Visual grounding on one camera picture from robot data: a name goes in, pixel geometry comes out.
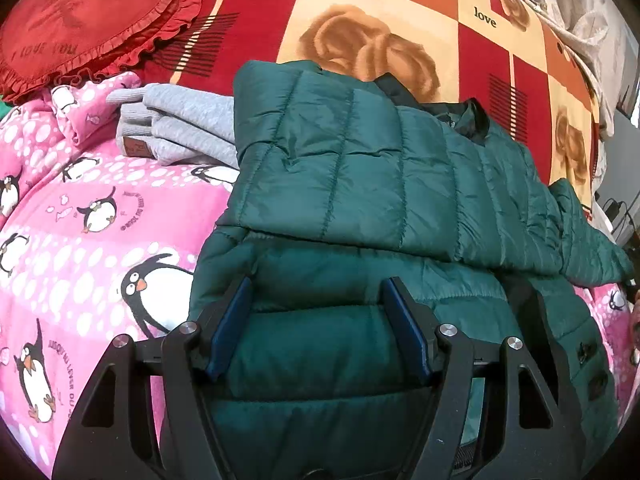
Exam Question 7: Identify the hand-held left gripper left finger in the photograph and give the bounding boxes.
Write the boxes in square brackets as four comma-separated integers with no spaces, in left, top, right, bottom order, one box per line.
[52,276,254,480]

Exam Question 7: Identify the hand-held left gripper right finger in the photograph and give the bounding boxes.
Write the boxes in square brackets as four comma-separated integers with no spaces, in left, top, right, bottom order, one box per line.
[382,276,587,480]

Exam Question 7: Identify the green puffer jacket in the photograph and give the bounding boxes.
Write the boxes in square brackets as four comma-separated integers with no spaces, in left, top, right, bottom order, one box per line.
[160,60,636,480]

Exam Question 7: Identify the pink penguin print blanket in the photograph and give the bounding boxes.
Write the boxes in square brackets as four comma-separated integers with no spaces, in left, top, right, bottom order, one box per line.
[0,72,636,480]

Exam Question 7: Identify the grey knit sweater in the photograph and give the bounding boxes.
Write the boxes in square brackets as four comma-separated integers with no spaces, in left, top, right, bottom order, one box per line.
[106,84,242,170]

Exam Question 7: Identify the red yellow rose print blanket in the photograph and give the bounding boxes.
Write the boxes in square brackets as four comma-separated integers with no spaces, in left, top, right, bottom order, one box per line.
[145,0,608,221]

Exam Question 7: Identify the red heart-shaped frilled pillow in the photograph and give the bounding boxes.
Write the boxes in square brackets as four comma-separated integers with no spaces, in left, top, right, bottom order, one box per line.
[0,0,203,104]

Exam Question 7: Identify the white crumpled cloth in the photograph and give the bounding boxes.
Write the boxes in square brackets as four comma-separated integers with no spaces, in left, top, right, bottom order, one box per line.
[530,0,640,136]

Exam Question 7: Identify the black cable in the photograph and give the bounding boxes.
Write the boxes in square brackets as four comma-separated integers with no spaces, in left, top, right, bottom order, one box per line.
[602,198,639,247]

